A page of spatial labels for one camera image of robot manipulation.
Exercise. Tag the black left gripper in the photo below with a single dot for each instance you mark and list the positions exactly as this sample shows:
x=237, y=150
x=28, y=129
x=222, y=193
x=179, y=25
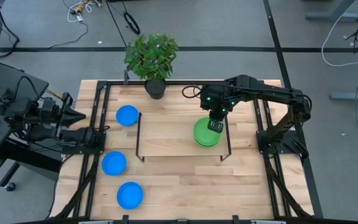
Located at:
x=53, y=117

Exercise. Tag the green plant in black pot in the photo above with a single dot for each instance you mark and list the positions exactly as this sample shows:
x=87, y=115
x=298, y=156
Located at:
x=151, y=56

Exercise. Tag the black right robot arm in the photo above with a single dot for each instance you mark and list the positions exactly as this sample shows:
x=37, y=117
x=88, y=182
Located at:
x=269, y=91

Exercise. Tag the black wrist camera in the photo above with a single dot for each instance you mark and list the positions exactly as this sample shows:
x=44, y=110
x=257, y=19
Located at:
x=215, y=126
x=51, y=103

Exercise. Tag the green mini bowl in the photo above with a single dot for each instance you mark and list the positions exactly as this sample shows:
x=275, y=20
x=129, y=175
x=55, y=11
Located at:
x=204, y=133
x=208, y=145

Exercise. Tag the black metal table frame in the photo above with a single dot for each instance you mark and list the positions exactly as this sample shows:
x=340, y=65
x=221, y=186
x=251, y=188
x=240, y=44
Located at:
x=113, y=82

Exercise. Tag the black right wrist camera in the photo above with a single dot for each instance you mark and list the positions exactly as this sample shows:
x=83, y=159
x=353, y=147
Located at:
x=215, y=126

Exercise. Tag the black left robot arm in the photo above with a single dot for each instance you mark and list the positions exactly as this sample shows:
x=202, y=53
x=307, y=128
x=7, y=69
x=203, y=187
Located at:
x=73, y=134

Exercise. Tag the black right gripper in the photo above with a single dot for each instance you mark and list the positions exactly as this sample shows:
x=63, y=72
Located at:
x=218, y=113

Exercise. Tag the grey desk foot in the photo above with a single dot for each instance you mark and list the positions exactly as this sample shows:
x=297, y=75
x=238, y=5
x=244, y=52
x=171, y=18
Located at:
x=353, y=96
x=334, y=16

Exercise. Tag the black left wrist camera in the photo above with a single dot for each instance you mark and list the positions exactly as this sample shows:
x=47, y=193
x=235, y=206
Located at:
x=51, y=103

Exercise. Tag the wooden shelf with black legs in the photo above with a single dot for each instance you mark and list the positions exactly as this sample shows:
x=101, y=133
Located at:
x=166, y=133

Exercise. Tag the blue mini bowl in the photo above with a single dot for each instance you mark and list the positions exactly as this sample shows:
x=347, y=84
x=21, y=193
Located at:
x=113, y=163
x=127, y=115
x=130, y=195

